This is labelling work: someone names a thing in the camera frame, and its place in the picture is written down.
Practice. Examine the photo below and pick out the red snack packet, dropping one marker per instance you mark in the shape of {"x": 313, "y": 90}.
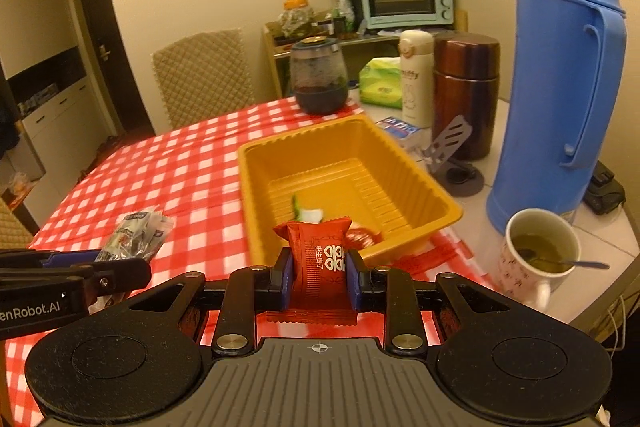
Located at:
{"x": 319, "y": 291}

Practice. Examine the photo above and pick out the white silver foil pouch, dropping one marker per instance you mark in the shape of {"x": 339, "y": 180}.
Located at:
{"x": 313, "y": 216}

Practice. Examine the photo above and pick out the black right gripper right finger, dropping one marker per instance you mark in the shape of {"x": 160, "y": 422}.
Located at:
{"x": 391, "y": 293}

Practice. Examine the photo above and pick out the green tissue pack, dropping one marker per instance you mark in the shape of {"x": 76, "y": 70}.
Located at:
{"x": 380, "y": 83}

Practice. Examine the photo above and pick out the dark glass jar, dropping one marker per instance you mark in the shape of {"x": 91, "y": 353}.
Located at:
{"x": 318, "y": 75}

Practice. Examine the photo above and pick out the red candy pile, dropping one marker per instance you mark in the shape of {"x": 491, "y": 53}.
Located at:
{"x": 360, "y": 238}

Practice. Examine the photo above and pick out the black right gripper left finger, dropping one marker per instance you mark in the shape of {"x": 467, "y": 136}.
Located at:
{"x": 247, "y": 293}

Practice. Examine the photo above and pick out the yellow plastic basket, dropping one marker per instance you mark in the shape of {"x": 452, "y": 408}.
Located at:
{"x": 345, "y": 167}

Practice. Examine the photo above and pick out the grey black snack packet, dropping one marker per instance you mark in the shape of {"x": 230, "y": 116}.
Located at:
{"x": 139, "y": 235}

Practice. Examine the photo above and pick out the blue thermos jug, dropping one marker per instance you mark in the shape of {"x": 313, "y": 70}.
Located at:
{"x": 568, "y": 63}

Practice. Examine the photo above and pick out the quilted beige side chair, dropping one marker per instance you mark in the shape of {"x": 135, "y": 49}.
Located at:
{"x": 12, "y": 233}

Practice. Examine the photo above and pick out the patterned white mug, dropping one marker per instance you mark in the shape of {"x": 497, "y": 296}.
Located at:
{"x": 552, "y": 237}

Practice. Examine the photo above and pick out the grey phone stand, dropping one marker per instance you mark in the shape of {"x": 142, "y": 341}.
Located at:
{"x": 459, "y": 178}

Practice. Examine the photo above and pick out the metal spoon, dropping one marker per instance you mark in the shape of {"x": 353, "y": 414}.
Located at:
{"x": 575, "y": 262}

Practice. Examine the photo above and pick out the white miffy bottle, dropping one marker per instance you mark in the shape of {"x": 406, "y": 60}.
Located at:
{"x": 416, "y": 50}

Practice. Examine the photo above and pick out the red white checkered tablecloth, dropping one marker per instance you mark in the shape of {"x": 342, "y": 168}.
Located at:
{"x": 193, "y": 177}

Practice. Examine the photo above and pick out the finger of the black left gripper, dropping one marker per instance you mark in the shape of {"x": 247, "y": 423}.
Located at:
{"x": 111, "y": 277}
{"x": 30, "y": 259}

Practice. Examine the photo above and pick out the quilted beige chair back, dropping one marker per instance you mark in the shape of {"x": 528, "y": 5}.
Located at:
{"x": 203, "y": 76}

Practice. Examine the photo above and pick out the wooden side shelf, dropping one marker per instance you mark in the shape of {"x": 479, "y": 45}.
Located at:
{"x": 357, "y": 50}

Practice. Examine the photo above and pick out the white cabinet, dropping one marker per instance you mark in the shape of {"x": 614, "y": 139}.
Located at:
{"x": 53, "y": 94}

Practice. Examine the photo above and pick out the brown thermos flask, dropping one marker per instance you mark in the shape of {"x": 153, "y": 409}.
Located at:
{"x": 466, "y": 83}

